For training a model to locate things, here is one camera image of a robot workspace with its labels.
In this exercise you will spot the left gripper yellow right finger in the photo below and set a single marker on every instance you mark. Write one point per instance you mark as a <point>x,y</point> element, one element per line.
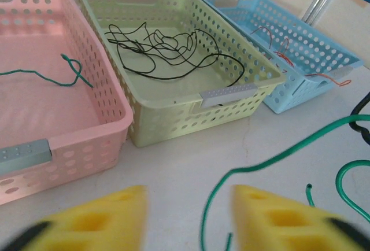
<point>283,228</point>

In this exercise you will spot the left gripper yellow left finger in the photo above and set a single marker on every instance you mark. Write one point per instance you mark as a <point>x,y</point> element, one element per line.
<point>95,225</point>

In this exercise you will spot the pink plastic basket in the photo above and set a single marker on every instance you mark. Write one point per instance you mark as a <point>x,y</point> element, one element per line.
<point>43,112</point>

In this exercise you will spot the green plastic basket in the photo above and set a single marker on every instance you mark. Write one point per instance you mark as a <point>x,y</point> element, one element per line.
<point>179,112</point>

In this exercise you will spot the blue plastic basket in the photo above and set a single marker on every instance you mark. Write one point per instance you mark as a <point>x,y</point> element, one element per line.
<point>303,40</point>

